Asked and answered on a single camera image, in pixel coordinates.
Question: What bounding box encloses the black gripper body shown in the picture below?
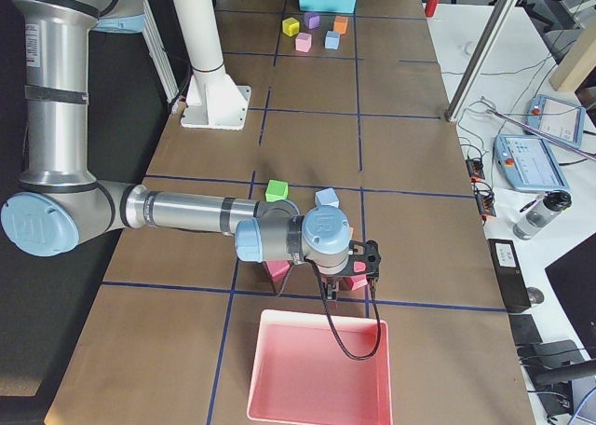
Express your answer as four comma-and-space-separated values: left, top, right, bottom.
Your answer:
325, 240, 382, 285

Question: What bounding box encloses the light blue foam block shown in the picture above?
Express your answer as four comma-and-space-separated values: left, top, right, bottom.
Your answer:
324, 31, 341, 50
315, 187, 340, 208

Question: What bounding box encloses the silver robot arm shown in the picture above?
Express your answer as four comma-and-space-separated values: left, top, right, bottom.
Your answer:
1, 0, 381, 300

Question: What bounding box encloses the dark pink foam block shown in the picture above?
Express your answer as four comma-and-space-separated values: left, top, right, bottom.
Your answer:
264, 260, 293, 295
340, 275, 368, 291

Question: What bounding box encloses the pink plastic tray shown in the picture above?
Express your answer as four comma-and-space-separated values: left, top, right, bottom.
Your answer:
247, 309, 393, 424

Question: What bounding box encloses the green foam block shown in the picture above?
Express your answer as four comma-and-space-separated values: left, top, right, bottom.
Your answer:
265, 179, 289, 202

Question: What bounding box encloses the black power adapter box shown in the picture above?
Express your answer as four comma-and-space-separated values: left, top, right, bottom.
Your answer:
487, 239, 531, 313

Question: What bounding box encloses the small black electronics board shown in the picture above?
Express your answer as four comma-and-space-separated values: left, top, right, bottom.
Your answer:
466, 158, 485, 182

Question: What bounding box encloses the clear water bottle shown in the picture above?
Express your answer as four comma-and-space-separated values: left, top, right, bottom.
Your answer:
512, 190, 572, 240

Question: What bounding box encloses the robot teach pendant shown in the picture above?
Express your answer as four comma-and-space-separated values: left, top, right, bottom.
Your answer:
494, 134, 570, 192
526, 94, 586, 148

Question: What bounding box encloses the light pink foam block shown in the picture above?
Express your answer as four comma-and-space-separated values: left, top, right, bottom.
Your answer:
294, 33, 312, 53

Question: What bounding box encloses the orange foam block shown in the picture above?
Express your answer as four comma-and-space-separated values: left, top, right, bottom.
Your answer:
333, 15, 349, 35

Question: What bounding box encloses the yellow foam block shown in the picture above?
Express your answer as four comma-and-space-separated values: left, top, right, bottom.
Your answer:
281, 17, 300, 37

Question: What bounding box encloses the purple foam block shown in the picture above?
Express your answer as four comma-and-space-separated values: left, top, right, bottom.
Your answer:
304, 11, 320, 30

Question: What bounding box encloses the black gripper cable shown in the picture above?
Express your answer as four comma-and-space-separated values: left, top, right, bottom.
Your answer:
276, 259, 383, 362

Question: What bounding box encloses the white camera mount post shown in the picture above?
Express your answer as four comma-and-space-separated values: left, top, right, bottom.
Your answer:
172, 0, 251, 130

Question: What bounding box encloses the aluminium frame post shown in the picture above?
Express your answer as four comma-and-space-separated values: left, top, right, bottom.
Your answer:
445, 0, 518, 122

